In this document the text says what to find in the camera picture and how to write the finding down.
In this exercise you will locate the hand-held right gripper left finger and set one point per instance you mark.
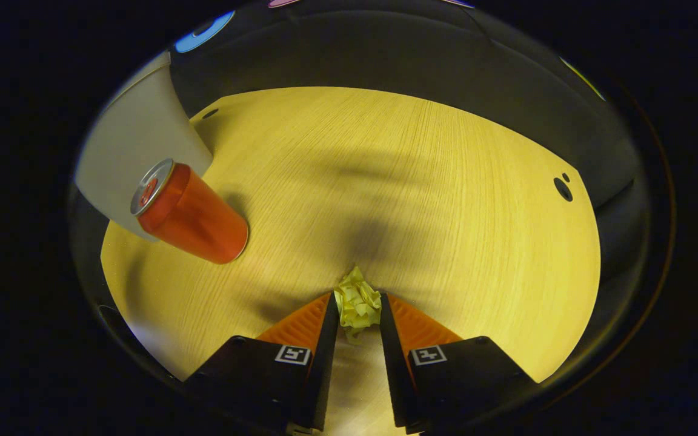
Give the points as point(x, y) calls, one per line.
point(325, 369)

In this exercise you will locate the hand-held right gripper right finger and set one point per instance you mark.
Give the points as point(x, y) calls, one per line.
point(394, 375)

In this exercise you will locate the yellow paper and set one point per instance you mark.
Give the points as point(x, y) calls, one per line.
point(358, 303)

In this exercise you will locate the red pop can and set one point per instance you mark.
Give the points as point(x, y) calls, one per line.
point(197, 218)

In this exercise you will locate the white desktop garbage bin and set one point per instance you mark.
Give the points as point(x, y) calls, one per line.
point(137, 133)

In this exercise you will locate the wooden desktop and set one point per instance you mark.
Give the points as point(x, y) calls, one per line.
point(415, 181)

